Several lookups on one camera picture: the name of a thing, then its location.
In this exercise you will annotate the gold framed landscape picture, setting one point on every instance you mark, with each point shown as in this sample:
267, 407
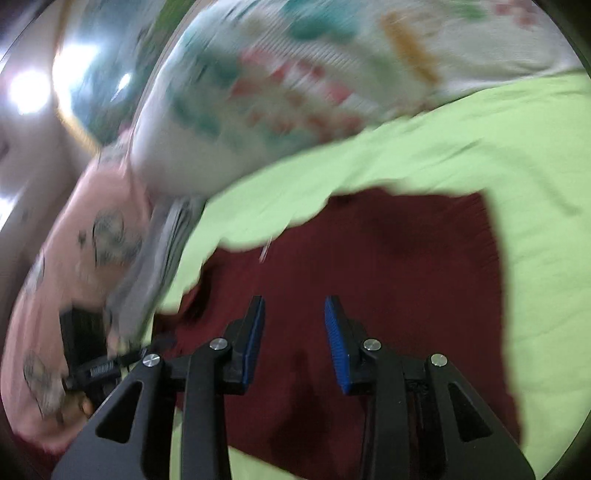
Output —
101, 55

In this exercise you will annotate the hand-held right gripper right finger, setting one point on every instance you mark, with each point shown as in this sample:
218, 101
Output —
337, 346

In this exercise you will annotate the grey folded towel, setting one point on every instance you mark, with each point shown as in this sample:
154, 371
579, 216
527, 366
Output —
152, 277

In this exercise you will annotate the person's left hand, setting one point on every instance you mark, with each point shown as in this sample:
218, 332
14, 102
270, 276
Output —
78, 408

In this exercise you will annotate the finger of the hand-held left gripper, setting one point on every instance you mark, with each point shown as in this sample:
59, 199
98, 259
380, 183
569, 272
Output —
152, 347

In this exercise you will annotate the white floral quilt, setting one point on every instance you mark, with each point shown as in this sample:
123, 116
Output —
277, 92

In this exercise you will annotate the maroon hooded sweater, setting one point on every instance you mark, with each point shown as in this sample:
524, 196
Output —
392, 277

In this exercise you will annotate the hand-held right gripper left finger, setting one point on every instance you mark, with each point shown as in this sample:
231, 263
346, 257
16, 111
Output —
254, 341

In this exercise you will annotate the pink blanket with plaid hearts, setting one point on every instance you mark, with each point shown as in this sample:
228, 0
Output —
60, 277

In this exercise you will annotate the light green bedsheet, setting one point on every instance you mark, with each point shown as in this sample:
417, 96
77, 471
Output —
531, 184

